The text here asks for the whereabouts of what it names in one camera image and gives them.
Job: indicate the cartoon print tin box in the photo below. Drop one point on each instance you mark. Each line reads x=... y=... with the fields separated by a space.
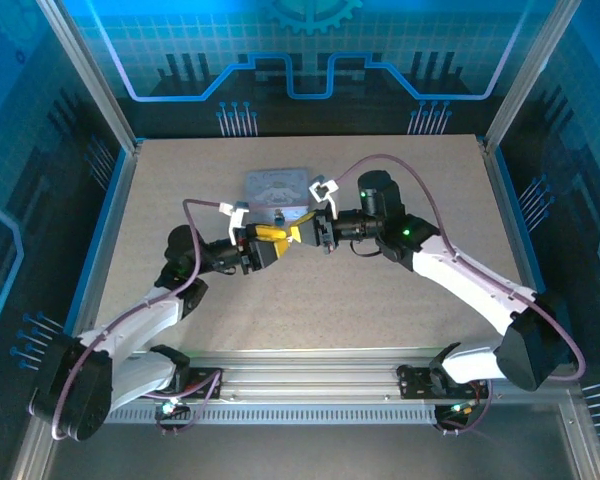
x=275 y=187

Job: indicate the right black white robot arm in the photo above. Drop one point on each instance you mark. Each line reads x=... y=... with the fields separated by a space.
x=460 y=270

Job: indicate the left base connector with lights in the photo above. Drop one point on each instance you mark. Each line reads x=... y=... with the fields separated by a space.
x=169 y=407

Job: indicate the base connector with lights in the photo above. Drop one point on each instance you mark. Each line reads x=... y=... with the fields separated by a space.
x=459 y=407
x=169 y=407

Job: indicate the right base connector with lights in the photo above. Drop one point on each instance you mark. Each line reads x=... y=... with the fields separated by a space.
x=459 y=407

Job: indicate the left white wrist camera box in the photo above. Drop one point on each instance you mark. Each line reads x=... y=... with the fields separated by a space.
x=236 y=215

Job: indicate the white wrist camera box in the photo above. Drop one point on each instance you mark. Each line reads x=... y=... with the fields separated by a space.
x=325 y=190
x=236 y=215

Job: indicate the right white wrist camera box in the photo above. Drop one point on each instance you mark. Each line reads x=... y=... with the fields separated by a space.
x=325 y=190

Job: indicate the aluminium side rail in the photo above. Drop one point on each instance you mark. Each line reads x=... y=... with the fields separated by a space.
x=110 y=225
x=510 y=210

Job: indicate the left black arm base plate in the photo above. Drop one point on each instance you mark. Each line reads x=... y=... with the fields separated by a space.
x=207 y=382

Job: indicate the aluminium rail under arm bases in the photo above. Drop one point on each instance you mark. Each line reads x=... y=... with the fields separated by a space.
x=305 y=377

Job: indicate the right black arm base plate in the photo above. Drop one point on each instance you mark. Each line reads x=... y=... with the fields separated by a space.
x=415 y=382

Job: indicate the aluminium frame post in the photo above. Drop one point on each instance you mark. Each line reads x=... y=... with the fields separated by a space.
x=90 y=75
x=525 y=75

